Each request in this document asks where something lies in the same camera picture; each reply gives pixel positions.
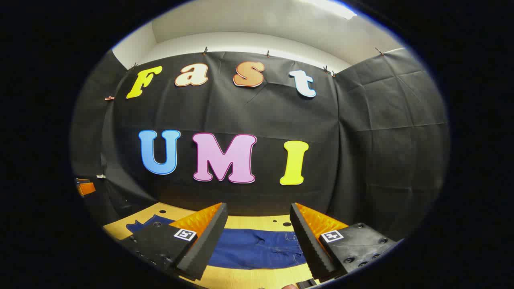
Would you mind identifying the black backdrop cloth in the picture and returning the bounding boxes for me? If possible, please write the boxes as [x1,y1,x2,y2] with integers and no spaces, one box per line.
[70,47,450,241]

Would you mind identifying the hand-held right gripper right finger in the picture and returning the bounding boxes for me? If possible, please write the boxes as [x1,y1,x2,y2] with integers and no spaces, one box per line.
[290,202,399,281]

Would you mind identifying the blue denim jeans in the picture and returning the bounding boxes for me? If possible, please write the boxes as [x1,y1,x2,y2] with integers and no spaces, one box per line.
[126,214,308,270]

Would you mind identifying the row of small backdrop clips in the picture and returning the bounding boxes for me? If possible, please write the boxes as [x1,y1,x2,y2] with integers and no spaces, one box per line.
[105,46,384,101]

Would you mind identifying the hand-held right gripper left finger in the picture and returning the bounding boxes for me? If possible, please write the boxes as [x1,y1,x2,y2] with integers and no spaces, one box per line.
[120,202,228,281]

